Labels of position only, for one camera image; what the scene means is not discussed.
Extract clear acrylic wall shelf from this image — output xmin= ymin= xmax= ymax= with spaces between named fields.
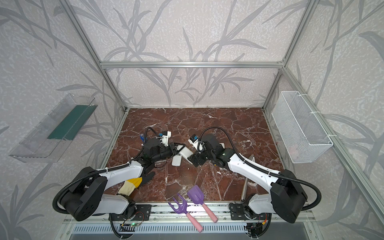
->
xmin=9 ymin=94 xmax=98 ymax=163

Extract purple garden shovel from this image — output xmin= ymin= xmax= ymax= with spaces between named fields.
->
xmin=187 ymin=185 xmax=219 ymax=223

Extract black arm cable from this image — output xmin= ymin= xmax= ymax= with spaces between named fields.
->
xmin=199 ymin=126 xmax=322 ymax=211
xmin=52 ymin=126 xmax=160 ymax=215

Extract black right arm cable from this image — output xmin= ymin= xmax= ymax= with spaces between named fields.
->
xmin=199 ymin=126 xmax=322 ymax=211

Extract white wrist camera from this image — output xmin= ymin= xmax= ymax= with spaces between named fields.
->
xmin=188 ymin=134 xmax=204 ymax=152
xmin=159 ymin=131 xmax=172 ymax=147

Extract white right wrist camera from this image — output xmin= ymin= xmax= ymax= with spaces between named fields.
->
xmin=188 ymin=134 xmax=204 ymax=152

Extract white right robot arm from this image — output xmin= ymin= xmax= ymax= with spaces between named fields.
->
xmin=188 ymin=134 xmax=308 ymax=224

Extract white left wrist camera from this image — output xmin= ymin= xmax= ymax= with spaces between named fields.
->
xmin=159 ymin=131 xmax=172 ymax=147

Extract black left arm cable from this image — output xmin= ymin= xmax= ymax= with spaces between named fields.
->
xmin=52 ymin=126 xmax=160 ymax=215

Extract metal garden trowel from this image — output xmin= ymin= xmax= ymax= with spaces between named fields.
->
xmin=241 ymin=155 xmax=255 ymax=202

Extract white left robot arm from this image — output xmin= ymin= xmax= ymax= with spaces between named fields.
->
xmin=52 ymin=137 xmax=185 ymax=222

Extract purple garden fork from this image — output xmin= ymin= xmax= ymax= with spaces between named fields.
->
xmin=168 ymin=193 xmax=204 ymax=233

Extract white remote with red buttons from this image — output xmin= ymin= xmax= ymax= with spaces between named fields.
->
xmin=172 ymin=155 xmax=182 ymax=167

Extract white wire mesh basket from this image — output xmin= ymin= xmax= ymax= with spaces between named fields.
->
xmin=272 ymin=91 xmax=333 ymax=164

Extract white air conditioner remote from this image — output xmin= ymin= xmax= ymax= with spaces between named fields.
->
xmin=177 ymin=145 xmax=193 ymax=160

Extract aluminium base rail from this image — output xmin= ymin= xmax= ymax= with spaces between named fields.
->
xmin=56 ymin=202 xmax=323 ymax=240

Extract yellow black work glove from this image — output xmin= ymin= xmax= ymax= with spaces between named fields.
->
xmin=118 ymin=172 xmax=155 ymax=197

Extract aluminium frame profiles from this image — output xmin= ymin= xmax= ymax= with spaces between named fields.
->
xmin=59 ymin=1 xmax=384 ymax=223

